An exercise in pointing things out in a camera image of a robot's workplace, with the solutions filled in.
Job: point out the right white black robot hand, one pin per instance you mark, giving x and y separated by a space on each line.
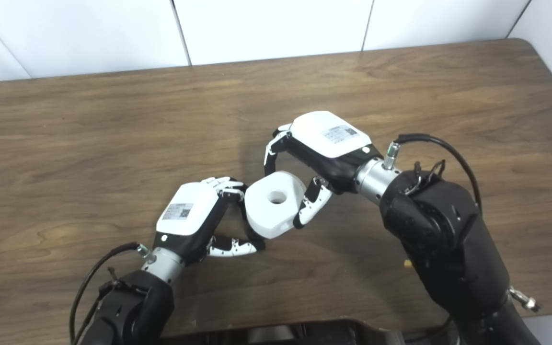
326 136

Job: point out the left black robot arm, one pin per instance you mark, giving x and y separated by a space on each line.
132 306

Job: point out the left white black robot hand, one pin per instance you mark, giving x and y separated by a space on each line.
187 211

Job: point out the black robot torso edge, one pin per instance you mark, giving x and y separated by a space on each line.
304 333

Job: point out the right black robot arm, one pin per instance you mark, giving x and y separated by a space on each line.
443 239

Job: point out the round white plastic piece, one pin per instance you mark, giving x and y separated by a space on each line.
271 213

